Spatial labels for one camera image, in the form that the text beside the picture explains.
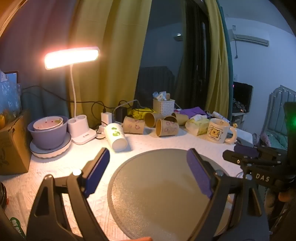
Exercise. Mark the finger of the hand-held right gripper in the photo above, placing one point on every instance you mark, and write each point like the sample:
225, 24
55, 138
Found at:
238, 158
246, 151

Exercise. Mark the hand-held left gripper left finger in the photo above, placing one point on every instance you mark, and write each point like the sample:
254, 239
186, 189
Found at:
98, 171

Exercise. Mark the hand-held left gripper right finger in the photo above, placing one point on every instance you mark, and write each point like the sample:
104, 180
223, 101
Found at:
198, 173

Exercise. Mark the white cup with green print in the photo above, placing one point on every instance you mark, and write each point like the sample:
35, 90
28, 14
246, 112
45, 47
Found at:
115, 138

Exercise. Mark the brown paper cup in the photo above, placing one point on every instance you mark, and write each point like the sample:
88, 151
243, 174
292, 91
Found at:
133, 125
167, 128
171, 118
152, 119
181, 118

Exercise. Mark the person's right hand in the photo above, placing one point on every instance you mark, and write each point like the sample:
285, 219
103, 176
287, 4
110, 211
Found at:
285, 197

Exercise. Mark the white textured tablecloth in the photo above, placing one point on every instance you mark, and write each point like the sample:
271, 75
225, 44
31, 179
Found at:
69, 162

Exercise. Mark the cream bear mug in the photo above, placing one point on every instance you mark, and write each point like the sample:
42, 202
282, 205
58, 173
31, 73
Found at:
218, 131

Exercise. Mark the white desk lamp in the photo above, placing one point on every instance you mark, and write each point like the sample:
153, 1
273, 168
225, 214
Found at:
82, 133

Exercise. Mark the white tube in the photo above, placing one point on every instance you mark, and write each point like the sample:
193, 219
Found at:
220, 115

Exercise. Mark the grey round mat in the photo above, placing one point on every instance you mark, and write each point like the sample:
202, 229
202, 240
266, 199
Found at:
157, 192

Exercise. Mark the yellow tissue pack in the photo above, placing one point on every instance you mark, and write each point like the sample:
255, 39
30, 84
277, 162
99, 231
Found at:
196, 125

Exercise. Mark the white round plate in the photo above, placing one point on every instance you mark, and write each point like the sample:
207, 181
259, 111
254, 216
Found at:
52, 151

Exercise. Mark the white charger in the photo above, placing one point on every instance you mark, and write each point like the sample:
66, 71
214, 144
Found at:
106, 118

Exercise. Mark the black monitor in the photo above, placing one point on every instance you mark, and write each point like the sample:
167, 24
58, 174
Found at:
242, 95

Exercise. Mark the grey padded headboard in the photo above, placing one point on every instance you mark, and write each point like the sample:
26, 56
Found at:
279, 104

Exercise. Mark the purple bowl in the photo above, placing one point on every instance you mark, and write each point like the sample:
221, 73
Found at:
49, 138

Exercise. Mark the black charger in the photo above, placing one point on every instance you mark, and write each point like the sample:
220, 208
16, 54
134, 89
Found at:
121, 114

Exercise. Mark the purple cloth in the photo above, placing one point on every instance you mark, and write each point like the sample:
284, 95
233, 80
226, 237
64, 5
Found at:
192, 111

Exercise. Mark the small pink bowl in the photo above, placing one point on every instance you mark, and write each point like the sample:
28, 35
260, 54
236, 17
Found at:
47, 125

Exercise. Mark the yellow snack packet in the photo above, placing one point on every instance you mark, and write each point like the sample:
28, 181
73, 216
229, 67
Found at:
138, 112

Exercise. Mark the white woven basket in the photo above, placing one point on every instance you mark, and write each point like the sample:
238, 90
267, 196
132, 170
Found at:
163, 107

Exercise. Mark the yellow curtain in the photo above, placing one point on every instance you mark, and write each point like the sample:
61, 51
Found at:
218, 69
115, 58

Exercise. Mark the cardboard box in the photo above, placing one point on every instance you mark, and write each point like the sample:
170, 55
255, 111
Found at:
13, 148

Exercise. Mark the green label bottle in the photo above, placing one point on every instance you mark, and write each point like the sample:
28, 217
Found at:
17, 228

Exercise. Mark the white air conditioner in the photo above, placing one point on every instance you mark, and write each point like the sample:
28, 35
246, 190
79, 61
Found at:
251, 39

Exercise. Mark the clear plastic bag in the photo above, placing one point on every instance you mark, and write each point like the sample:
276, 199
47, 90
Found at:
9, 97

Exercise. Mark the tablet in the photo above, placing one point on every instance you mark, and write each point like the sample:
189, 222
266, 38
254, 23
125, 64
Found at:
10, 76

